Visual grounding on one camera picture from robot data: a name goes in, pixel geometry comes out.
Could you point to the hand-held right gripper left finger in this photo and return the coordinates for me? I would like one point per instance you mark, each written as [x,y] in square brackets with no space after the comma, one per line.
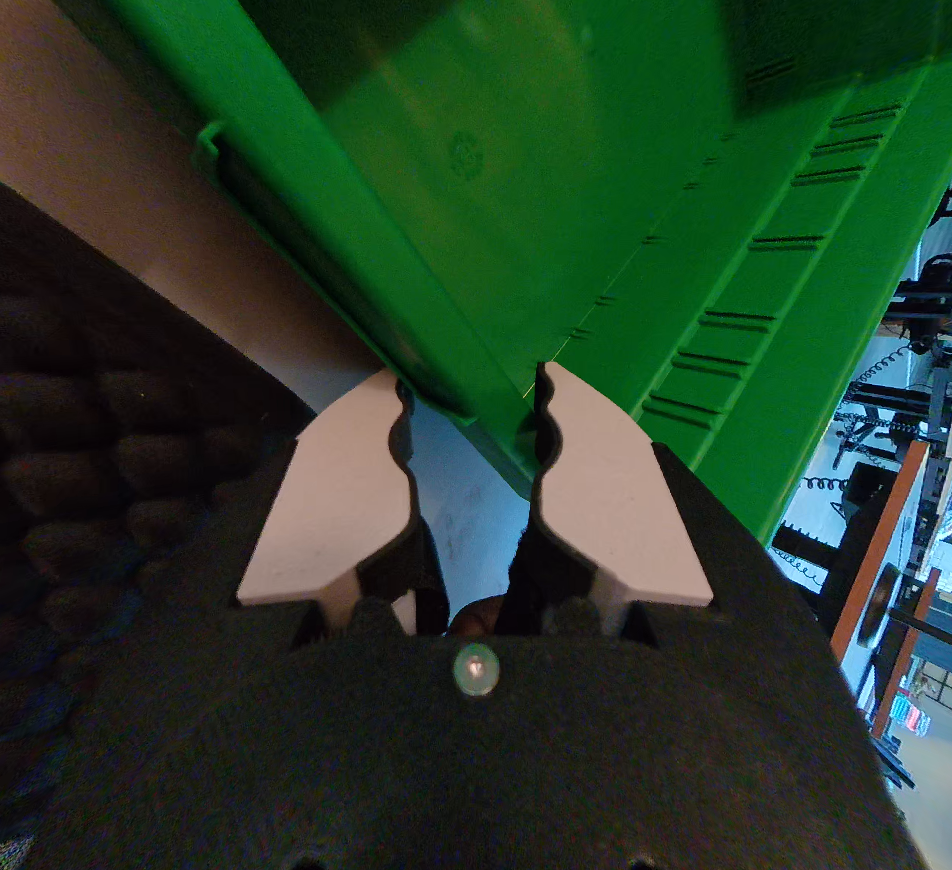
[335,498]

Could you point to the green plastic bin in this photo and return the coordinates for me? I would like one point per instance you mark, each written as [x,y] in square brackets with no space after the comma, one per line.
[520,141]

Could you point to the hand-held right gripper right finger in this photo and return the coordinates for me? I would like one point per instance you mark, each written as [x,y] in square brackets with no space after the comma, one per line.
[610,498]

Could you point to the wooden edged desk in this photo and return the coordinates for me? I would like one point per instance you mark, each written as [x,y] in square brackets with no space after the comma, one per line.
[877,550]

